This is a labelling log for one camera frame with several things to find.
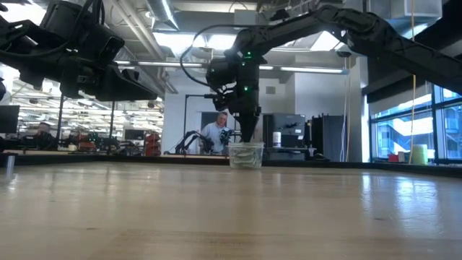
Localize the clear plastic bin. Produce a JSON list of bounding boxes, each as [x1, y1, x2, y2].
[[227, 142, 265, 170]]

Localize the person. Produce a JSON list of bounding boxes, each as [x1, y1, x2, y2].
[[21, 121, 61, 151], [199, 110, 232, 155]]

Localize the pale green printed packet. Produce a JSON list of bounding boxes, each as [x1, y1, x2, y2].
[[230, 157, 263, 169], [230, 149, 263, 160]]

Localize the pale green roll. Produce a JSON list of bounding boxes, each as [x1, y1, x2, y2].
[[411, 144, 429, 166]]

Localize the black right camera cable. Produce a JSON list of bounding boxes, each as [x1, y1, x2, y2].
[[179, 23, 250, 90]]

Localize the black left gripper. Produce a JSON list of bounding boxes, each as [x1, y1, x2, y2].
[[19, 0, 159, 103]]

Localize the black camera cable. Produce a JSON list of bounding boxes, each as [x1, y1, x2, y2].
[[74, 0, 105, 26], [179, 23, 250, 90]]

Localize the pale hanging cord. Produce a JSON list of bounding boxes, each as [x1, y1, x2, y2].
[[339, 57, 353, 163]]

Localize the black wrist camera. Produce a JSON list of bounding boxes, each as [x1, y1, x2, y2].
[[204, 92, 236, 112], [85, 24, 126, 68]]

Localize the silver ceiling duct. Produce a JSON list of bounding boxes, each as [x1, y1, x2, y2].
[[108, 0, 181, 95]]

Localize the black aluminium table frame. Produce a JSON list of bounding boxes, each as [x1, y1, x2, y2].
[[0, 152, 462, 178]]

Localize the ceiling light strip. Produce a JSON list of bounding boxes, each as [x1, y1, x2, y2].
[[279, 66, 344, 74], [115, 59, 205, 69]]

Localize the red equipment stack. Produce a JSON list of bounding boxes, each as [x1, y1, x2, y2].
[[144, 131, 162, 157]]

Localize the black monitor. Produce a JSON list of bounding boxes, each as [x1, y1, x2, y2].
[[0, 104, 21, 134]]

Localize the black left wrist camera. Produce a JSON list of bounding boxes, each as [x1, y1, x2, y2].
[[85, 24, 126, 68]]

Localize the background robot arms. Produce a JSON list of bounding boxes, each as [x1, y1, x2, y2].
[[175, 129, 216, 155], [64, 129, 126, 152]]

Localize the black left camera cable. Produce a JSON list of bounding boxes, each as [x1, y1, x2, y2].
[[74, 0, 105, 26]]

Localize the black equipment cabinet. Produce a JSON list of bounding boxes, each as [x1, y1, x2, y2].
[[262, 113, 307, 149], [310, 114, 349, 163]]

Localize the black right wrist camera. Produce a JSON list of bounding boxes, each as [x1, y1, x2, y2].
[[204, 92, 236, 112]]

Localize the grey ceiling box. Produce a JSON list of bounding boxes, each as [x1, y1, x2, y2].
[[233, 9, 258, 26]]

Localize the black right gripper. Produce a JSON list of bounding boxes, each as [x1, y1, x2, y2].
[[207, 48, 266, 143]]

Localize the yellow hanging cord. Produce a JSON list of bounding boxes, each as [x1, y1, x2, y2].
[[407, 0, 417, 165]]

